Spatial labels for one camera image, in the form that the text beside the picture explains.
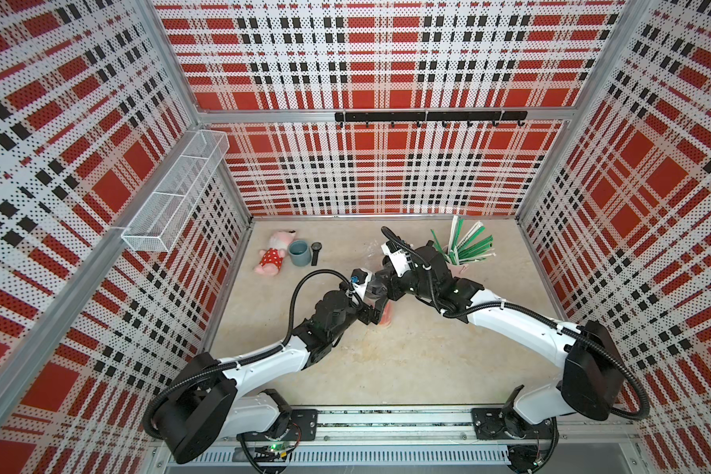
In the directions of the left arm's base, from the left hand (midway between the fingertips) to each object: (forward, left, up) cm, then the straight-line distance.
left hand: (379, 287), depth 82 cm
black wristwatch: (+27, +24, -15) cm, 39 cm away
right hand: (+1, 0, +5) cm, 5 cm away
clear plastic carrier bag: (-7, +1, +6) cm, 9 cm away
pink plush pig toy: (+18, +37, -10) cm, 42 cm away
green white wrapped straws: (+17, -29, -4) cm, 34 cm away
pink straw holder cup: (+10, -26, -7) cm, 29 cm away
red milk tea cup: (-8, -2, 0) cm, 8 cm away
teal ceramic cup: (+20, +28, -11) cm, 36 cm away
